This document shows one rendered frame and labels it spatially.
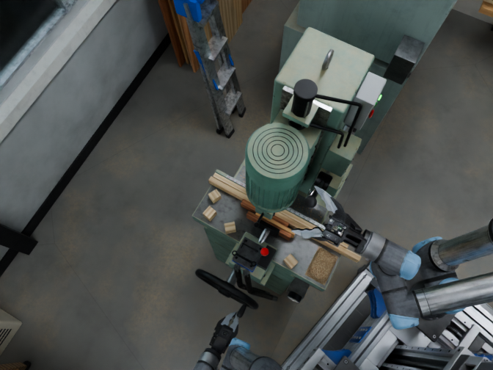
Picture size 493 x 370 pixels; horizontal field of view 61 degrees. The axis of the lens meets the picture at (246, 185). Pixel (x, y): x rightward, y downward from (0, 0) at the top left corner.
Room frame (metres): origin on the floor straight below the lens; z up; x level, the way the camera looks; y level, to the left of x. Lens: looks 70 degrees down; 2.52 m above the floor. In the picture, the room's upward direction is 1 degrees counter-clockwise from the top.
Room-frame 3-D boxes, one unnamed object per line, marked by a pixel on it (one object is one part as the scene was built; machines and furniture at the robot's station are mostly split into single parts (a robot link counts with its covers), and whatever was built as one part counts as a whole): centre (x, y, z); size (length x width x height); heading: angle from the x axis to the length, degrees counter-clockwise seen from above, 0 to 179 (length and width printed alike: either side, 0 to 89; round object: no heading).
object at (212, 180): (0.43, -0.14, 0.92); 0.67 x 0.02 x 0.04; 60
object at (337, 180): (0.54, -0.31, 1.02); 0.09 x 0.07 x 0.12; 60
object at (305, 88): (0.58, -0.16, 1.53); 0.08 x 0.08 x 0.17; 60
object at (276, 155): (0.46, -0.09, 1.35); 0.18 x 0.18 x 0.31
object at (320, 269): (0.24, -0.29, 0.91); 0.12 x 0.09 x 0.03; 150
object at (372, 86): (0.67, -0.37, 1.40); 0.10 x 0.06 x 0.16; 150
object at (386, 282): (0.17, -0.42, 1.27); 0.11 x 0.08 x 0.11; 12
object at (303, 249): (0.35, -0.06, 0.87); 0.61 x 0.30 x 0.06; 60
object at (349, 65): (0.72, -0.23, 1.16); 0.22 x 0.22 x 0.72; 60
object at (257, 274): (0.28, -0.02, 0.91); 0.15 x 0.14 x 0.09; 60
